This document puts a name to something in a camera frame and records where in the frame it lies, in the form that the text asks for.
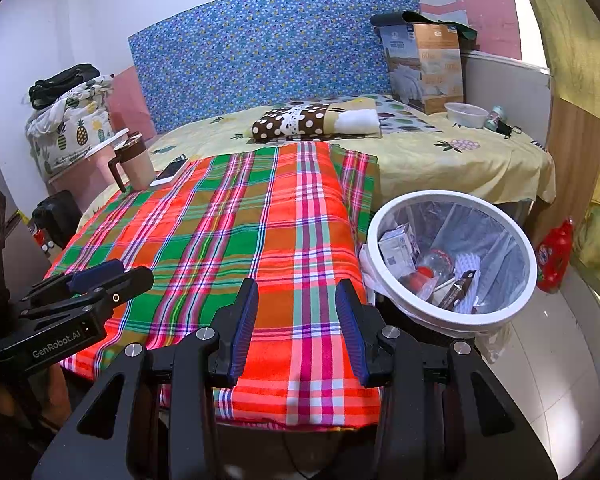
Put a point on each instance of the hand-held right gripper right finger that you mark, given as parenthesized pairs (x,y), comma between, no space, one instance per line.
(350,330)

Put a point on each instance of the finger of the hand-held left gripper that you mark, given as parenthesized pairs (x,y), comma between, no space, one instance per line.
(95,275)
(120,287)

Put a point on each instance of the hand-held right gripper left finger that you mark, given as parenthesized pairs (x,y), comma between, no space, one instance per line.
(242,330)

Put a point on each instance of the white drink carton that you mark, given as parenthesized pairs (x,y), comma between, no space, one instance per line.
(397,250)

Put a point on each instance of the crushed red label plastic bottle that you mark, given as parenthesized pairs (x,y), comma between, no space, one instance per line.
(437,262)

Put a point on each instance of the brown snack wrapper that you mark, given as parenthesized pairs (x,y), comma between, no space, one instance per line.
(457,290)

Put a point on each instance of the white foam net sleeve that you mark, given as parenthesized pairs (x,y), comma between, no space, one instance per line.
(467,267)

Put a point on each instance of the white round trash bin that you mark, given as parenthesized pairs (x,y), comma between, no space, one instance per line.
(510,305)

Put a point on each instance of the small red container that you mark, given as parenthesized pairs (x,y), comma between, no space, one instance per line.
(42,242)

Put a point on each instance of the black suitcase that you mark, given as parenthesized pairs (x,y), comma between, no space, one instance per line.
(57,217)

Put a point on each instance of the colourful plaid cloth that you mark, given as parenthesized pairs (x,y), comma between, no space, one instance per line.
(260,240)

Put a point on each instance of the beige mug with brown lid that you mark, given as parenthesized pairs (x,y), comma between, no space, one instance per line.
(137,165)

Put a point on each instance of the white smartphone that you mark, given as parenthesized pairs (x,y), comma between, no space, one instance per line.
(169,172)

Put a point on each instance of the grey refrigerator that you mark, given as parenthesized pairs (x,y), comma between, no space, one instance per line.
(5,170)

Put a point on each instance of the pineapple print storage bag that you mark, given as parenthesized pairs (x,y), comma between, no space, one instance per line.
(70,135)

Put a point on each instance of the clear plastic bin liner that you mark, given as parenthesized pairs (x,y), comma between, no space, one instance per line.
(500,255)

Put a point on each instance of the yellow pineapple bed sheet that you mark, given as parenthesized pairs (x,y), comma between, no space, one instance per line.
(455,170)

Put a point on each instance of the black bag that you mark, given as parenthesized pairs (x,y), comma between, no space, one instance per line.
(62,85)

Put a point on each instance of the brown polka dot pillow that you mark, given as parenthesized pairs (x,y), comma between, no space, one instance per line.
(290,122)

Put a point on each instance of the red detergent bottle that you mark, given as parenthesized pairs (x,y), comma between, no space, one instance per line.
(555,255)

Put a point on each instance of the white bowl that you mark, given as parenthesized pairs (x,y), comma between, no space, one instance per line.
(465,115)

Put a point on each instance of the black face mask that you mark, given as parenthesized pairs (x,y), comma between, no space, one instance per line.
(507,130)

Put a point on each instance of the small green bottle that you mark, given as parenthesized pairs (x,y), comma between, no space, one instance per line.
(493,119)

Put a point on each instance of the blue floral headboard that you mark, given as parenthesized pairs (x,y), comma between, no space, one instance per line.
(270,50)

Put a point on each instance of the dark green cloth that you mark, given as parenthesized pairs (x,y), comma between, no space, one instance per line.
(395,17)

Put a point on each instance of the yellow green curtain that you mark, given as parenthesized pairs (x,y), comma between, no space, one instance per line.
(580,60)

